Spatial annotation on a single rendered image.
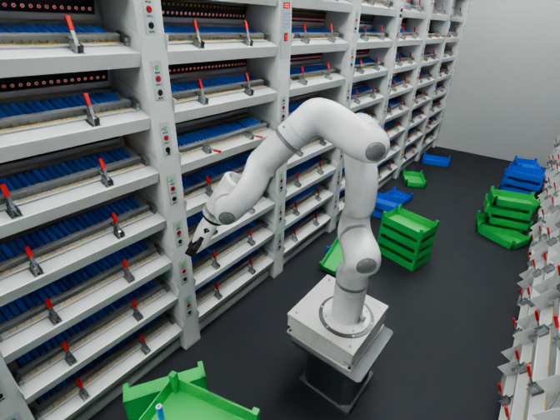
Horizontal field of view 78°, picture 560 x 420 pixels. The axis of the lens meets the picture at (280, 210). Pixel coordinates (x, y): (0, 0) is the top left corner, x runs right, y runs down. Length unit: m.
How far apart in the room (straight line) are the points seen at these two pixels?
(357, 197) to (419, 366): 1.07
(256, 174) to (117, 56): 0.54
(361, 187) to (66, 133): 0.86
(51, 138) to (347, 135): 0.80
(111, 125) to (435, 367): 1.71
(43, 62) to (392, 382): 1.75
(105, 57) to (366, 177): 0.83
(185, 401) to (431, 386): 1.11
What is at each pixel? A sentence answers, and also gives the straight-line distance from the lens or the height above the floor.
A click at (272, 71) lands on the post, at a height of 1.22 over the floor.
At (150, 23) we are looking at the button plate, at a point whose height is 1.41.
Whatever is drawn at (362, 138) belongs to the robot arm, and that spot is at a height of 1.17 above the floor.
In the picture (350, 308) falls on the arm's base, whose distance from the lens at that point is 1.37.
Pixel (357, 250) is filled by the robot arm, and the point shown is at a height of 0.79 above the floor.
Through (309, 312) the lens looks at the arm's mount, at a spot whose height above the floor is 0.39.
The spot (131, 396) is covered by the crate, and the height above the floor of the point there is 0.20.
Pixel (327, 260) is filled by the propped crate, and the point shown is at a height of 0.04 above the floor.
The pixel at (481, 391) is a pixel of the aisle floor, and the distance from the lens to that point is 1.96.
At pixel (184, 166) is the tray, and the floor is 0.92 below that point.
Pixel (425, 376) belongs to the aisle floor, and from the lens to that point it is 1.90.
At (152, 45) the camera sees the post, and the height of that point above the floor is 1.35.
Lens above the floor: 1.42
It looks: 28 degrees down
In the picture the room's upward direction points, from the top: 2 degrees clockwise
